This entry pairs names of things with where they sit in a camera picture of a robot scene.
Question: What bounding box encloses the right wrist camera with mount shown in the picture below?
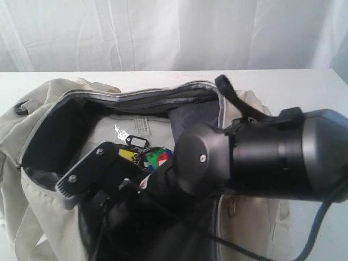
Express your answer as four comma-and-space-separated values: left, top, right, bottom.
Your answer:
55, 141, 145, 209

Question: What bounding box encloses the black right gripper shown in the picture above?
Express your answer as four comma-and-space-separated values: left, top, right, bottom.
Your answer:
81, 163, 190, 260

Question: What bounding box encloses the cream duffel bag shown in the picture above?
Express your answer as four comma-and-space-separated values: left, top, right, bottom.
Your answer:
0, 77, 291, 261

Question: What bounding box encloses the white backdrop curtain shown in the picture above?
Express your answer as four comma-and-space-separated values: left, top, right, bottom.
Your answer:
1, 1, 347, 72

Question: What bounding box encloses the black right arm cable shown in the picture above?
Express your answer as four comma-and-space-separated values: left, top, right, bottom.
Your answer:
97, 173, 348, 261

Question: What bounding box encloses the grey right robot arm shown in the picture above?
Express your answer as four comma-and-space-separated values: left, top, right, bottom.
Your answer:
73, 75, 347, 260

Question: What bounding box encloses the colourful key tag bunch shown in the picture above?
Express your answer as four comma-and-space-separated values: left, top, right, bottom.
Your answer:
117, 135, 173, 172

